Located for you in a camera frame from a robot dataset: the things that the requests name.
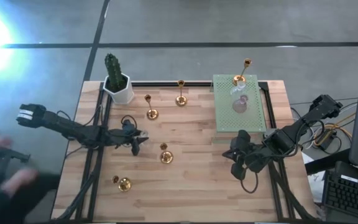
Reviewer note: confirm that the green perforated metal shelf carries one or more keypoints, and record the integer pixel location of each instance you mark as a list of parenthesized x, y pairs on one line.
[(250, 121)]

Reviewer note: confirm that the black stand leg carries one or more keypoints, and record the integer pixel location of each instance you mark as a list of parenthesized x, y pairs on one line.
[(325, 161)]

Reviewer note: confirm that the white hexagonal plant pot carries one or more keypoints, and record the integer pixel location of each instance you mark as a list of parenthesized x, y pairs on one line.
[(124, 96)]

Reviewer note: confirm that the black power adapter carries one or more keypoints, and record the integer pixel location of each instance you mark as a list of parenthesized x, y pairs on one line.
[(328, 137)]

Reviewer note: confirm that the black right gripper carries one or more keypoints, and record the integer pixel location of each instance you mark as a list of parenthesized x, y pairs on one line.
[(253, 157)]

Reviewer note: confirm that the black tripod stand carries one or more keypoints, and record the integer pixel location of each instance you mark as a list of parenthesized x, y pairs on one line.
[(17, 155)]

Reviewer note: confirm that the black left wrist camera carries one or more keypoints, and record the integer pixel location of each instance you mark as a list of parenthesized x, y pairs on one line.
[(128, 125)]

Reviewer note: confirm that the white paper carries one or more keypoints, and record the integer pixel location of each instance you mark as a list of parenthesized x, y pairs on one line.
[(314, 183)]

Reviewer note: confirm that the pink glass candle holder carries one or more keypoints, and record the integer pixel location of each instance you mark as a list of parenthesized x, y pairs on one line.
[(240, 106)]

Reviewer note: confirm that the green cactus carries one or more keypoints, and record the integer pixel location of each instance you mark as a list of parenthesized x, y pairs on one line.
[(114, 71)]

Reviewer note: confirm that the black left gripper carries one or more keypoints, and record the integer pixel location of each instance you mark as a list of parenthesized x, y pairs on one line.
[(120, 138)]

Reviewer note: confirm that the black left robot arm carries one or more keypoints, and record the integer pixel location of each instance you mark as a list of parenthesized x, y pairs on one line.
[(61, 124)]

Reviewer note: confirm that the black aluminium table frame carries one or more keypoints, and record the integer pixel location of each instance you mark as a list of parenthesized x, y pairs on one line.
[(166, 84)]

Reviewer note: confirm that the brass candlestick holder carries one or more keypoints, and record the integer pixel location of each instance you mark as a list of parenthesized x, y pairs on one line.
[(166, 157), (238, 79), (152, 114), (181, 100), (125, 184)]

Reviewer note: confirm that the black keyboard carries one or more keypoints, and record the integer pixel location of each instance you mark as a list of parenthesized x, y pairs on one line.
[(346, 196)]

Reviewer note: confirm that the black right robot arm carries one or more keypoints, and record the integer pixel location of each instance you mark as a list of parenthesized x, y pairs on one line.
[(300, 123)]

